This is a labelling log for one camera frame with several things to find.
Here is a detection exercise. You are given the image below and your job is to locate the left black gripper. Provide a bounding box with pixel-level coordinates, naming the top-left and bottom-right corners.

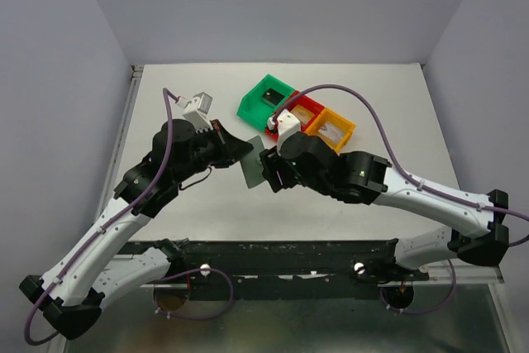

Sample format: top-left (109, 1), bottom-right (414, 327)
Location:
top-left (174, 119), bottom-right (253, 184)

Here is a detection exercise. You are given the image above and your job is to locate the grey-green card holder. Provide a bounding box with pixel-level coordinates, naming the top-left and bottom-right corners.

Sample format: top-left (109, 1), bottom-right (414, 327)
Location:
top-left (240, 136), bottom-right (265, 189)

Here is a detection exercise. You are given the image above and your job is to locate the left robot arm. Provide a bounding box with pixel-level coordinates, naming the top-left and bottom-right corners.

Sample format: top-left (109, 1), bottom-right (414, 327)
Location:
top-left (19, 119), bottom-right (253, 340)

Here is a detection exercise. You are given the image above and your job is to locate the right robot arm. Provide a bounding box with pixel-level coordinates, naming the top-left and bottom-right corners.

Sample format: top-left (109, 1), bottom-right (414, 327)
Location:
top-left (260, 132), bottom-right (509, 280)

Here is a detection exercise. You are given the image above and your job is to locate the tan card in red bin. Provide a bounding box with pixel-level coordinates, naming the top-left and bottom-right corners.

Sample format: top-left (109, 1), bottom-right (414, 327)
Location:
top-left (290, 104), bottom-right (314, 126)

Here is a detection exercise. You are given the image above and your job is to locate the black card in green bin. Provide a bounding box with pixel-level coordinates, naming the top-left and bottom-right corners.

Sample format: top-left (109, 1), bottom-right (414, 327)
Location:
top-left (261, 88), bottom-right (284, 107)

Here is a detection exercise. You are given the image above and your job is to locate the white card in yellow bin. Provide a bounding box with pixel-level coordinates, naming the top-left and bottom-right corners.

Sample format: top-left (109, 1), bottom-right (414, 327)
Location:
top-left (317, 122), bottom-right (345, 145)

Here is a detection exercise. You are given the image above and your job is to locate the green plastic bin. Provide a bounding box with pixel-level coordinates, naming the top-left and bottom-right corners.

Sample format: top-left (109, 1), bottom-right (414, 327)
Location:
top-left (236, 74), bottom-right (294, 131)

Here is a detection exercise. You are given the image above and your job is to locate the red plastic bin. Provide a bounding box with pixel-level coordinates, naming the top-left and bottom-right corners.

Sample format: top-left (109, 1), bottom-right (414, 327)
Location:
top-left (264, 90), bottom-right (324, 141)

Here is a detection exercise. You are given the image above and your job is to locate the yellow plastic bin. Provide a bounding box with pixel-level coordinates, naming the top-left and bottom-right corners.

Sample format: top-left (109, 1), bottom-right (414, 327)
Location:
top-left (305, 107), bottom-right (356, 154)

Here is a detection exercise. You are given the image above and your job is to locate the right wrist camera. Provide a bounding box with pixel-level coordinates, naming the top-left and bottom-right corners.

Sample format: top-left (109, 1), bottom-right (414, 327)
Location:
top-left (266, 110), bottom-right (302, 153)

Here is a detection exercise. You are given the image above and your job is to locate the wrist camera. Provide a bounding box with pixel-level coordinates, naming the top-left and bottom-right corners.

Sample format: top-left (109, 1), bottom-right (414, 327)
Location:
top-left (183, 93), bottom-right (212, 131)
top-left (266, 110), bottom-right (302, 153)

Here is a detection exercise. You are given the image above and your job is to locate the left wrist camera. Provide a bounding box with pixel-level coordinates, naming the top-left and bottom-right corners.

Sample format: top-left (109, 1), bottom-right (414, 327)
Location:
top-left (183, 93), bottom-right (212, 131)

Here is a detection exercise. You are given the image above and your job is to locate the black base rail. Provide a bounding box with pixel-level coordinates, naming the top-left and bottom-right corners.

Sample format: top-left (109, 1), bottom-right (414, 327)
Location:
top-left (119, 239), bottom-right (429, 301)

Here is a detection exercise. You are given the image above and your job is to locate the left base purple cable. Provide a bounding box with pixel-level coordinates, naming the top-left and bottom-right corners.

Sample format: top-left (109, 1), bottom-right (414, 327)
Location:
top-left (155, 265), bottom-right (236, 321)

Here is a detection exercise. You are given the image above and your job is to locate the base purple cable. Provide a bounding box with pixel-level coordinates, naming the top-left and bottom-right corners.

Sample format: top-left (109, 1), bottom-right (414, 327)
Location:
top-left (155, 265), bottom-right (236, 321)
top-left (379, 260), bottom-right (458, 317)

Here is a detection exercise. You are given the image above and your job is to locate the aluminium side rail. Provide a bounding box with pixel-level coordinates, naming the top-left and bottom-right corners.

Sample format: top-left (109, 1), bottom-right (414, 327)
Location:
top-left (93, 64), bottom-right (145, 223)

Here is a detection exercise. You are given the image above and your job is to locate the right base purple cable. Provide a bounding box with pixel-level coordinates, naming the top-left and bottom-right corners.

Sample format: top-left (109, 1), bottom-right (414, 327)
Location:
top-left (379, 260), bottom-right (458, 317)

